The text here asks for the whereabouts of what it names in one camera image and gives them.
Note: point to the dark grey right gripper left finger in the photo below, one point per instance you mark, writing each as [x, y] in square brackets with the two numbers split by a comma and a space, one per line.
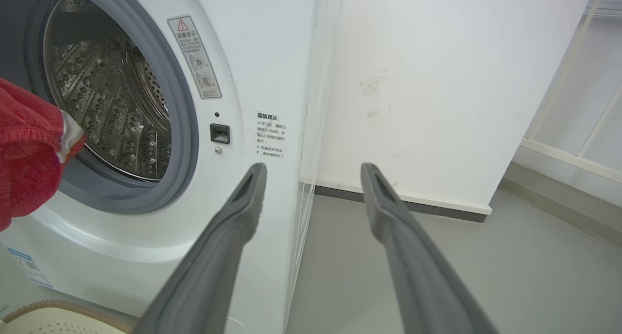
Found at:
[214, 256]

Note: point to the white front-load washing machine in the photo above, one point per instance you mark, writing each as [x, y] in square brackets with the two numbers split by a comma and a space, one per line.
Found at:
[252, 71]

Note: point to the grey warning sticker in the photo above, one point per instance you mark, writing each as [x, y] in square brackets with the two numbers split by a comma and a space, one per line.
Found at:
[195, 57]

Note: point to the blue energy label sticker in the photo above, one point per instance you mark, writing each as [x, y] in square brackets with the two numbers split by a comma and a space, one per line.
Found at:
[29, 268]

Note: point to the beige plastic laundry basket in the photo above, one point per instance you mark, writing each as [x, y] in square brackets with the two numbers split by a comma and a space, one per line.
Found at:
[53, 319]

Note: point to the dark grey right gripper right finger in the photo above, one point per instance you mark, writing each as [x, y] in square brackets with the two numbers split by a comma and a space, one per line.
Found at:
[413, 261]

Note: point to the red knit garment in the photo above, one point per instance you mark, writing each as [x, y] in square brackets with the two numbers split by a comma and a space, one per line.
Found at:
[26, 149]

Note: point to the white window frame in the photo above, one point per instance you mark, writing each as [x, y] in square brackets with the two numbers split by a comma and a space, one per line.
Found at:
[573, 105]

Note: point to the black door latch socket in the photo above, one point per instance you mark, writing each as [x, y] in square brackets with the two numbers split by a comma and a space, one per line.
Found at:
[219, 133]

